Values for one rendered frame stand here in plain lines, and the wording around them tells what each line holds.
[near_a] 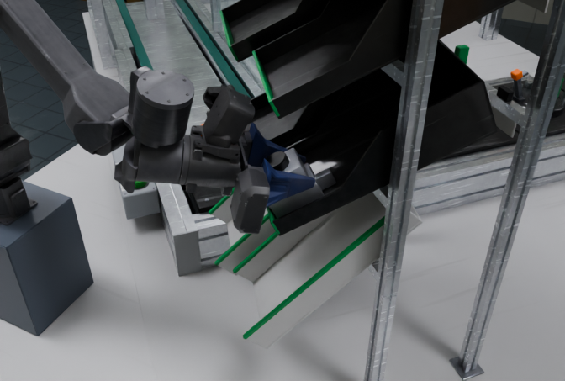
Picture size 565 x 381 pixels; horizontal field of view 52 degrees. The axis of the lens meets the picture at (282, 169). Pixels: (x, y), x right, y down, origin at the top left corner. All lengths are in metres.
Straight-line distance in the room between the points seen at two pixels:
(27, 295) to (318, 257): 0.48
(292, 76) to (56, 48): 0.26
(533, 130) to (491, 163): 0.59
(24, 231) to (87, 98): 0.36
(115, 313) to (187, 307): 0.13
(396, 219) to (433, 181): 0.56
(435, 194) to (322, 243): 0.48
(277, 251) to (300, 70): 0.32
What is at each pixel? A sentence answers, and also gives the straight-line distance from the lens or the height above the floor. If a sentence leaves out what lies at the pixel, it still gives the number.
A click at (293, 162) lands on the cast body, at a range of 0.68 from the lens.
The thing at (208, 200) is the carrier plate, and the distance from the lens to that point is 1.12.
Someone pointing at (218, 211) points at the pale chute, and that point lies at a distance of 1.01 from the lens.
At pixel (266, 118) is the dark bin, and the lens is 0.88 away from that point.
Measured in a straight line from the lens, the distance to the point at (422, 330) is 1.05.
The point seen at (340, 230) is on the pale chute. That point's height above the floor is 1.11.
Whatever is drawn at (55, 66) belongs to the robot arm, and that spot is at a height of 1.38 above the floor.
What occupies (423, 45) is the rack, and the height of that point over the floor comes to 1.43.
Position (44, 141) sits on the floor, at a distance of 3.37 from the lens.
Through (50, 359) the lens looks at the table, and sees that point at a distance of 1.06.
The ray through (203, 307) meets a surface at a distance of 1.07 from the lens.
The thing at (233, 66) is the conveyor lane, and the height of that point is 0.96.
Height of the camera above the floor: 1.65
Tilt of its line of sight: 35 degrees down
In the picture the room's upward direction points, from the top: straight up
